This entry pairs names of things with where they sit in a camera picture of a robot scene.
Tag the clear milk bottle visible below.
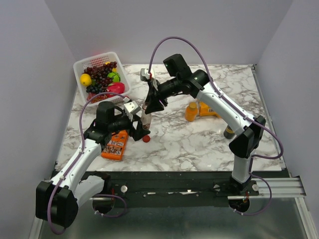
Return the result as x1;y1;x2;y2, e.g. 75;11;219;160
141;102;152;130

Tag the dark blue grape bunch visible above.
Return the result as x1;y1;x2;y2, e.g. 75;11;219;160
86;84;103;94

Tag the black mounting rail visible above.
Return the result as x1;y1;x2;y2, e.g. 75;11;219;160
74;170;277;209

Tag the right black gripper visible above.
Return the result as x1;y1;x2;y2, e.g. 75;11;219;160
144;77;180;115

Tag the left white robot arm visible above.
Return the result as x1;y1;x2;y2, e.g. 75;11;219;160
35;99;150;228

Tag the orange snack box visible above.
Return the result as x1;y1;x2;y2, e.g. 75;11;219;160
101;130;129;161

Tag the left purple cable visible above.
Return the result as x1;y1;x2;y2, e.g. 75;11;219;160
47;92;130;235

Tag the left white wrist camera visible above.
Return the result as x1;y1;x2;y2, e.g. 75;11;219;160
123;101;141;121

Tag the red bottle cap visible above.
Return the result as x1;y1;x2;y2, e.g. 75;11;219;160
142;135;151;143

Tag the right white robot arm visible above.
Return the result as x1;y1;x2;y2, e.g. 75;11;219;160
140;54;266;195

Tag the light red grape bunch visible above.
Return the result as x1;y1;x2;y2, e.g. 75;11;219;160
86;93;108;104

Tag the orange snack bag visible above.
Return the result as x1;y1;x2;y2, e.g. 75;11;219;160
198;102;221;118

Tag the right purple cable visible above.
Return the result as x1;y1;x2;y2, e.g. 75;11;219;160
149;36;284;160

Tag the yellow lemon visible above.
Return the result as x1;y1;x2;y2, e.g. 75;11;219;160
80;73;92;87

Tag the black drink can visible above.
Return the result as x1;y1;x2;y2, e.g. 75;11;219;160
223;126;235;139

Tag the orange juice bottle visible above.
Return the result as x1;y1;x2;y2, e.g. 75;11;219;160
184;102;198;122

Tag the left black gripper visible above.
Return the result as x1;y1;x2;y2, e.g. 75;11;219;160
109;113;151;140

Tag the aluminium extrusion rail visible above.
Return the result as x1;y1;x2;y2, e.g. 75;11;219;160
228;178;306;200

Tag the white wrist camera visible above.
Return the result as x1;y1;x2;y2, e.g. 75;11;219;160
140;68;159;91
123;101;141;121

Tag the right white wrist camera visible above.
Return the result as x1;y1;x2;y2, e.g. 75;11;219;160
140;68;159;91

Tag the pink dragon fruit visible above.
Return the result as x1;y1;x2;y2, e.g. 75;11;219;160
106;82;125;98

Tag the white plastic fruit basket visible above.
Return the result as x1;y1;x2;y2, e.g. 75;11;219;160
73;52;132;103

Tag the dark red grape bunch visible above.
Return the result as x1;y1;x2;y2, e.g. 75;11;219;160
83;61;117;87

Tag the purple cable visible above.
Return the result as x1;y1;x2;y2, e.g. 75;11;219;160
149;36;284;160
47;92;130;235

